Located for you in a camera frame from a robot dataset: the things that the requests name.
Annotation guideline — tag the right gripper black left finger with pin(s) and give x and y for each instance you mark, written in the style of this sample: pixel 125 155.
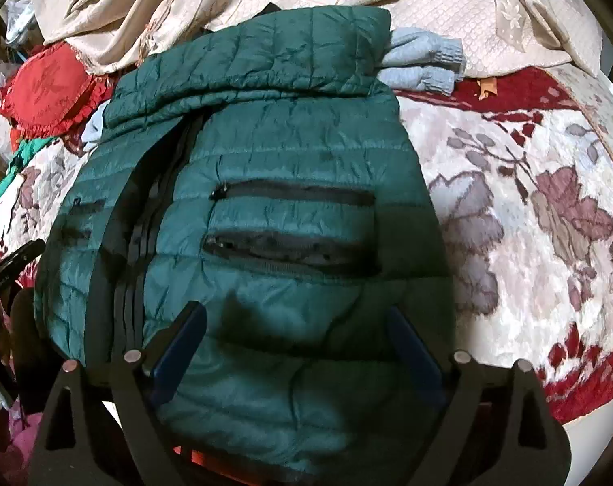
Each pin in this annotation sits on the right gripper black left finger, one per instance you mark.
pixel 99 426

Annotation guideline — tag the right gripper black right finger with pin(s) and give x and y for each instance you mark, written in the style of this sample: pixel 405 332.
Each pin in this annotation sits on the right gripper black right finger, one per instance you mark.
pixel 493 425

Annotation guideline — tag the dark green quilted jacket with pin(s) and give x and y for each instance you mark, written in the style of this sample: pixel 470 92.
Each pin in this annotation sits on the dark green quilted jacket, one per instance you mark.
pixel 262 171

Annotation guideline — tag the green and white garment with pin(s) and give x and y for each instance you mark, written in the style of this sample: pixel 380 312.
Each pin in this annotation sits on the green and white garment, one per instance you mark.
pixel 21 158

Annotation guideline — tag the red heart ruffled pillow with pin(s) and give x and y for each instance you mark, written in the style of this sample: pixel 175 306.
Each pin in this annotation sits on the red heart ruffled pillow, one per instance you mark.
pixel 53 94

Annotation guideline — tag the floral red white blanket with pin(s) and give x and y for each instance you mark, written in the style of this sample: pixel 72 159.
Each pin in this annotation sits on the floral red white blanket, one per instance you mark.
pixel 524 201

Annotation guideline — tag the light blue knit sweater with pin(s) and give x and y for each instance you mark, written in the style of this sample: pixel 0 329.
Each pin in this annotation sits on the light blue knit sweater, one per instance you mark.
pixel 422 60

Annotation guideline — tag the beige embroidered bedspread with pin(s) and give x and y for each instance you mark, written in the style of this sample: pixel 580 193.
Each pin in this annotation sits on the beige embroidered bedspread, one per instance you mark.
pixel 498 36

